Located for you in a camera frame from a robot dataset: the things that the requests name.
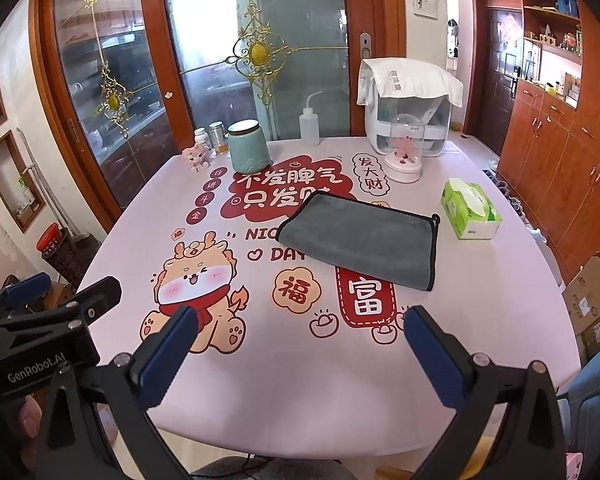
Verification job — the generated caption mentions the red-lidded jar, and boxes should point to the red-lidded jar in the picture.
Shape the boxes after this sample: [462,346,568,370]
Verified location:
[36,223,63,259]

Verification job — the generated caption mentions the white countertop appliance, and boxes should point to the white countertop appliance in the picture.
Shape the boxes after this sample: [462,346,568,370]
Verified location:
[362,92,453,157]

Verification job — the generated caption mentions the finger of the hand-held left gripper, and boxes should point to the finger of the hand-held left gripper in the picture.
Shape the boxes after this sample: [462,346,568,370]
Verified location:
[0,272,54,322]
[0,276,124,335]

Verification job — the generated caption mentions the large cardboard box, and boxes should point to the large cardboard box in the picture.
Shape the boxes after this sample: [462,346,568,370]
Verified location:
[562,250,600,333]

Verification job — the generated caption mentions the pink toy figure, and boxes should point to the pink toy figure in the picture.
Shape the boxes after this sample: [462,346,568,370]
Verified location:
[182,142,215,172]

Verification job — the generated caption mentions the glass dome ornament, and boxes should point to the glass dome ornament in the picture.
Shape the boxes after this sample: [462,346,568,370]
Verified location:
[384,114,426,184]

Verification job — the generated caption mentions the person's left hand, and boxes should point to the person's left hand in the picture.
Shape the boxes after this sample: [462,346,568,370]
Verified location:
[14,394,47,447]

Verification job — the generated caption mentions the small cardboard box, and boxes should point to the small cardboard box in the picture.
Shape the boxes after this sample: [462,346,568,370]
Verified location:
[577,310,600,361]

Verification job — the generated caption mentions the small glass jar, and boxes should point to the small glass jar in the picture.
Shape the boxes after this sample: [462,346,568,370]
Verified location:
[208,121,229,155]

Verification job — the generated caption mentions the white cloth cover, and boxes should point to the white cloth cover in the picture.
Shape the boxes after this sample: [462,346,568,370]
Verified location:
[357,57,464,108]

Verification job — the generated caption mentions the blue chair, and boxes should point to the blue chair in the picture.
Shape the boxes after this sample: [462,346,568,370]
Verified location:
[555,345,600,461]

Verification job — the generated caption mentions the small gold door ornament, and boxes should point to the small gold door ornament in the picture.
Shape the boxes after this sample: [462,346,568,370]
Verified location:
[82,0,133,138]

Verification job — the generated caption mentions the green ceramic jar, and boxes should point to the green ceramic jar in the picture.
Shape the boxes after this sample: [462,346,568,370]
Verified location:
[227,119,272,174]

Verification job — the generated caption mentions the pink printed tablecloth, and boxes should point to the pink printed tablecloth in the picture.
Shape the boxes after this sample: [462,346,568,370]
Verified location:
[75,137,583,461]

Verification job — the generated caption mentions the grey towel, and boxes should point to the grey towel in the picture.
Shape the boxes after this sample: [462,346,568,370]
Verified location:
[278,191,441,292]

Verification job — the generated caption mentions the wooden sliding glass door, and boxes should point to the wooden sliding glass door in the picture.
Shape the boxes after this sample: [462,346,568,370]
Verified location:
[140,0,406,143]
[30,0,201,211]

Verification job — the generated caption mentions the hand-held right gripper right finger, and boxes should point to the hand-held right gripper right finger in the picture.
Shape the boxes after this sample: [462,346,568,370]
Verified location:
[402,304,568,480]

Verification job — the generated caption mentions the green tissue box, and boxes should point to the green tissue box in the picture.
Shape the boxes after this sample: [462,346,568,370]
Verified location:
[441,178,502,240]

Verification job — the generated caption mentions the dark brown entrance door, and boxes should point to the dark brown entrance door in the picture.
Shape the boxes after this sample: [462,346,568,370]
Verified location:
[472,0,523,156]

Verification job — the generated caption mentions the large gold door ornament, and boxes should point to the large gold door ornament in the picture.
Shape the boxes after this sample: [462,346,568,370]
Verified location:
[224,2,296,106]

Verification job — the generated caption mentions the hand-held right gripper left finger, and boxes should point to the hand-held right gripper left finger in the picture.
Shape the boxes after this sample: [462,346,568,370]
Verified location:
[30,304,201,480]

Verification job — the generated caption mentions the wooden wall cabinet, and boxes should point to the wooden wall cabinet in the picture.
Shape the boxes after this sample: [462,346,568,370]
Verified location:
[497,0,600,281]

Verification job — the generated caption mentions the dark woven basket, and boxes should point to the dark woven basket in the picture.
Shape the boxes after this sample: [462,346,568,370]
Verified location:
[55,230,102,287]

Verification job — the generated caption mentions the white squeeze bottle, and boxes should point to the white squeeze bottle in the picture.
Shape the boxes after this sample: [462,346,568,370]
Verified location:
[299,91,325,142]

